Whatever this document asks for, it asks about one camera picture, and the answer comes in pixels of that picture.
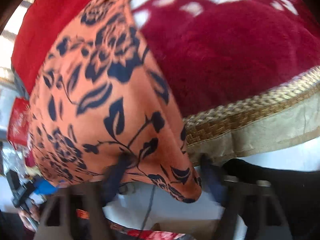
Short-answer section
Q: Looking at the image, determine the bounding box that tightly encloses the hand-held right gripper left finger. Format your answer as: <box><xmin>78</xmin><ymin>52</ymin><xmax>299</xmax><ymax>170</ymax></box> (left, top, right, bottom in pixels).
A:
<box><xmin>34</xmin><ymin>155</ymin><xmax>128</xmax><ymax>240</ymax></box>

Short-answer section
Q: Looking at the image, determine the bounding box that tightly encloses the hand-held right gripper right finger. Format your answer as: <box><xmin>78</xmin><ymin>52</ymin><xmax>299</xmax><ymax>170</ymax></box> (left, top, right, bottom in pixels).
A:
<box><xmin>200</xmin><ymin>155</ymin><xmax>293</xmax><ymax>240</ymax></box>

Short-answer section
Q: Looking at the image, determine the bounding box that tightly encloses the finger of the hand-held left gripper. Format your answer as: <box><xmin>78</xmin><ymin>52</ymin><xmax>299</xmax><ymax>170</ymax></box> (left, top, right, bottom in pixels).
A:
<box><xmin>34</xmin><ymin>179</ymin><xmax>59</xmax><ymax>195</ymax></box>

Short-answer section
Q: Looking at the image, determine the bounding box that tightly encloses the orange floral garment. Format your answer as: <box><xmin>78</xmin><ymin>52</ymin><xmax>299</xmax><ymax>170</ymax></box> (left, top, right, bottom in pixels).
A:
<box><xmin>27</xmin><ymin>0</ymin><xmax>203</xmax><ymax>204</ymax></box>

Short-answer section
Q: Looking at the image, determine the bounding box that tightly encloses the person's left hand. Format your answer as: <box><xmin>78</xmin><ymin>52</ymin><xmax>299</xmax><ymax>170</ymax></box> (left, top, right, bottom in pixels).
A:
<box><xmin>19</xmin><ymin>204</ymin><xmax>42</xmax><ymax>232</ymax></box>

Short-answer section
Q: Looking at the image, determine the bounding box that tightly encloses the red floral cloth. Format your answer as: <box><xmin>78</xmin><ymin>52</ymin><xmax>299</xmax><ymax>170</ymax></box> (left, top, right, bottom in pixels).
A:
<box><xmin>110</xmin><ymin>224</ymin><xmax>193</xmax><ymax>240</ymax></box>

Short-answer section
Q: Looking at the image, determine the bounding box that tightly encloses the red box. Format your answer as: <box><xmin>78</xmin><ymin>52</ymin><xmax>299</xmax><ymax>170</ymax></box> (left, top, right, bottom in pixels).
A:
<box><xmin>7</xmin><ymin>98</ymin><xmax>32</xmax><ymax>147</ymax></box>

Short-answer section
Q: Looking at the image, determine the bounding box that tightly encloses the dotted beige curtain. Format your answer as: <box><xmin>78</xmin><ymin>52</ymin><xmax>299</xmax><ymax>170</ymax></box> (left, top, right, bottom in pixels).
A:
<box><xmin>0</xmin><ymin>0</ymin><xmax>42</xmax><ymax>85</ymax></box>

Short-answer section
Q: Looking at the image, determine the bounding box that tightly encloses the plush floral blanket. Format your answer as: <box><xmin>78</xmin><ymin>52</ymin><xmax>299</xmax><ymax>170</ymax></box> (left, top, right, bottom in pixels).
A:
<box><xmin>127</xmin><ymin>0</ymin><xmax>320</xmax><ymax>167</ymax></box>

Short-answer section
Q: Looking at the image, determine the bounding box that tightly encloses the red blanket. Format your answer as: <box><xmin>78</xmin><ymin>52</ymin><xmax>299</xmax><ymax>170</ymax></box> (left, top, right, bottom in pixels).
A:
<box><xmin>11</xmin><ymin>0</ymin><xmax>115</xmax><ymax>95</ymax></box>

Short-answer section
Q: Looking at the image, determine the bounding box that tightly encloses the black cable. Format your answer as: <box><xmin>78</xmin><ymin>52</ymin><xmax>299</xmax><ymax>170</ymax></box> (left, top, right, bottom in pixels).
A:
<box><xmin>139</xmin><ymin>185</ymin><xmax>157</xmax><ymax>232</ymax></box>

